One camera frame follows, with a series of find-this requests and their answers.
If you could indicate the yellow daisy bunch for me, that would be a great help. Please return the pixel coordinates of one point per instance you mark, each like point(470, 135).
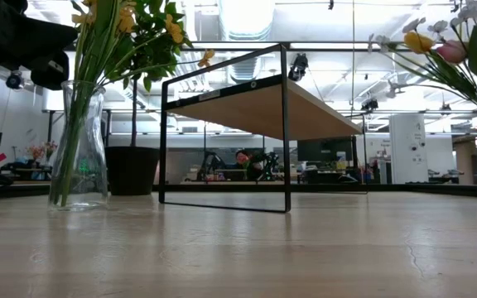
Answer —
point(126, 20)

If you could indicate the smooth clear glass vase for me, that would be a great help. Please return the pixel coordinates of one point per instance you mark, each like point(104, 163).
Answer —
point(93, 165)

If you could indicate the yellow orange tulip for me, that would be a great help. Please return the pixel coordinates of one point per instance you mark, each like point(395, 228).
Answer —
point(418, 42)

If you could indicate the white blossom spray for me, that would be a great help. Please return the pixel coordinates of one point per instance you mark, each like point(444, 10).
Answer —
point(437, 27)

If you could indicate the pink tulip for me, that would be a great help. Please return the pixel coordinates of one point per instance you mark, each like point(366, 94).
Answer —
point(451, 52)

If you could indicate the background black robot arm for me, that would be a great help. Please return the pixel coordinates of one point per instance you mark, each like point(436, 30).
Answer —
point(269, 163)
point(210, 161)

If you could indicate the black spotlight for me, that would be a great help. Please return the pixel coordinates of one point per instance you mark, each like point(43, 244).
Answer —
point(14, 80)

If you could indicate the background flower bouquet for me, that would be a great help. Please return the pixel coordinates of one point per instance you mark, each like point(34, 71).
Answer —
point(35, 152)

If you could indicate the green potted tree black pot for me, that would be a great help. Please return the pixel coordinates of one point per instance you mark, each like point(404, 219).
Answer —
point(132, 169)

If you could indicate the person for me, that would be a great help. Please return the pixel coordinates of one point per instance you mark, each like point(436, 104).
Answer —
point(242, 159)

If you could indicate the white cabinet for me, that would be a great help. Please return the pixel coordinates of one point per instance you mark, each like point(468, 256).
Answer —
point(408, 140)

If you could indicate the wooden shelf black metal frame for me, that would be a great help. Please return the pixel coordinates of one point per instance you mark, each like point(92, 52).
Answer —
point(271, 111)

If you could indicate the black overhead camera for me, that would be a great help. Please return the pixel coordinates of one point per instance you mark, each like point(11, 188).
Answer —
point(298, 66)

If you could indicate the black aluminium rig frame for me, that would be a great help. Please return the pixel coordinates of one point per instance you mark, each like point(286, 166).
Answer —
point(387, 188)

